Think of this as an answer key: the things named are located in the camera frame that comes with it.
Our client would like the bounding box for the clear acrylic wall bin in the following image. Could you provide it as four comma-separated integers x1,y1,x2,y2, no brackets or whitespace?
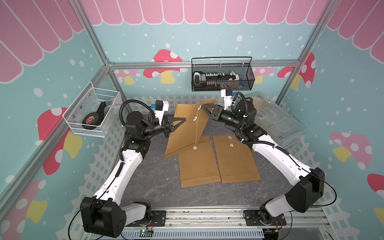
63,82,122,138

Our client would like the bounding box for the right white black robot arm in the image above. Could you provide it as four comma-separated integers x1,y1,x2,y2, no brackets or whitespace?
198,92,330,226

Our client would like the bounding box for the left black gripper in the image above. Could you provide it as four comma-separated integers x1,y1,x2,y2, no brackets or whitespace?
141,114,186,139

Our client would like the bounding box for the black wire mesh basket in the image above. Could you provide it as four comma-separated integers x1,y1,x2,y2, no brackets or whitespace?
191,57,255,92

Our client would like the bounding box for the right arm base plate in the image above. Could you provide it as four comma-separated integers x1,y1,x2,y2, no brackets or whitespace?
243,210,287,228

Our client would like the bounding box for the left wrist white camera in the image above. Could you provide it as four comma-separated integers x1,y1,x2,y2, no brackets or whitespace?
151,100,169,124

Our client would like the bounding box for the black tape roll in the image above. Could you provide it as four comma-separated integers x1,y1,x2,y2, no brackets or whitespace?
82,112,100,130

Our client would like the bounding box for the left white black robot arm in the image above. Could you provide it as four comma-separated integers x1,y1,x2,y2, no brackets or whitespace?
77,100,186,238

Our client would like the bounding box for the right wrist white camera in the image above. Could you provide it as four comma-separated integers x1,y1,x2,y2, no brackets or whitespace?
221,89,233,110

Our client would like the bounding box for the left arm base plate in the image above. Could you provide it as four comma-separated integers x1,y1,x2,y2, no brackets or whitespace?
126,211,167,227

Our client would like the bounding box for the brown kraft file bag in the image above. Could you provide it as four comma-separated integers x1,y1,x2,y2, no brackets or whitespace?
213,136,261,184
164,99,216,159
178,136,221,188

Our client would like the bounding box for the green lit circuit board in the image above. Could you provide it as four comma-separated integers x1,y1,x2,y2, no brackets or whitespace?
139,229,154,238

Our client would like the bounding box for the wrist white camera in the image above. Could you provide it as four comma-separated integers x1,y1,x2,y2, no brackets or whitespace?
221,89,233,110
151,100,169,124

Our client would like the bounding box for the clear plastic storage box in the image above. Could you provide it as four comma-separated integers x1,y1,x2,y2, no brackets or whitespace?
249,92,306,148

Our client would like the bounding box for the aluminium front rail frame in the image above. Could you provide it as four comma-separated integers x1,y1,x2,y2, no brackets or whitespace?
80,205,331,240

